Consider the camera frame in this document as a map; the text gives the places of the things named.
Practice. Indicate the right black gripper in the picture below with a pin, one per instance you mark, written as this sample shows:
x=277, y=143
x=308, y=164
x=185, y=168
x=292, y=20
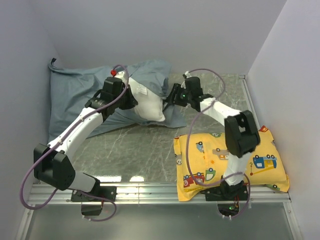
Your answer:
x=177, y=89

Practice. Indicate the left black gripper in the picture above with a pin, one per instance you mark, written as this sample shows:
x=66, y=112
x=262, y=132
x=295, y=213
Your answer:
x=132, y=101

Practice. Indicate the white pillow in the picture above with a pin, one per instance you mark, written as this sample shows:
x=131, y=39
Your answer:
x=150, y=105

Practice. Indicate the blue striped pillowcase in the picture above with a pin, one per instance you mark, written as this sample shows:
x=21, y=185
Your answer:
x=70, y=89

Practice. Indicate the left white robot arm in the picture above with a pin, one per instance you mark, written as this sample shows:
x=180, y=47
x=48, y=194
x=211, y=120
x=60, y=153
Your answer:
x=52, y=162

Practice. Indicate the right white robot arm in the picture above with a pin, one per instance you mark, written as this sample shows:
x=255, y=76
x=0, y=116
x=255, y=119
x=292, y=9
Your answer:
x=240, y=135

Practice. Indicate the yellow cartoon car pillow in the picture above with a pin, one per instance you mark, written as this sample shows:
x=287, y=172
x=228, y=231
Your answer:
x=204, y=157

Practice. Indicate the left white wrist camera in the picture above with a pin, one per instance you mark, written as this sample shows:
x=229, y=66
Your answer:
x=122, y=75

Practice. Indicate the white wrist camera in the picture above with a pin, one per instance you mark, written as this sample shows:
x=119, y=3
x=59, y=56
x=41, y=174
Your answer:
x=186, y=75
x=122, y=75

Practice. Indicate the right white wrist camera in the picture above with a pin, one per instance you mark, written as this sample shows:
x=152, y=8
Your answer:
x=186, y=75

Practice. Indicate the right side aluminium rail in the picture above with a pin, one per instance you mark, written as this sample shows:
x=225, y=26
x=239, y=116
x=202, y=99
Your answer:
x=248, y=99

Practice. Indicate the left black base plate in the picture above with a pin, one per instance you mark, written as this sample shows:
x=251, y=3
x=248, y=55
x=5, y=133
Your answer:
x=93, y=202

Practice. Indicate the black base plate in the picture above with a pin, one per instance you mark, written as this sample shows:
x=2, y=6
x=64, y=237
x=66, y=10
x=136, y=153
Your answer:
x=93, y=202
x=229, y=205

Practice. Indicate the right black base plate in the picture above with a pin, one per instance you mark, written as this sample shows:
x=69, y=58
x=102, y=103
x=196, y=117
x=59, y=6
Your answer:
x=229, y=205

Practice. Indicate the aluminium mounting rail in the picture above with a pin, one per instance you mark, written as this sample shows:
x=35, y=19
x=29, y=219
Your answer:
x=155, y=193

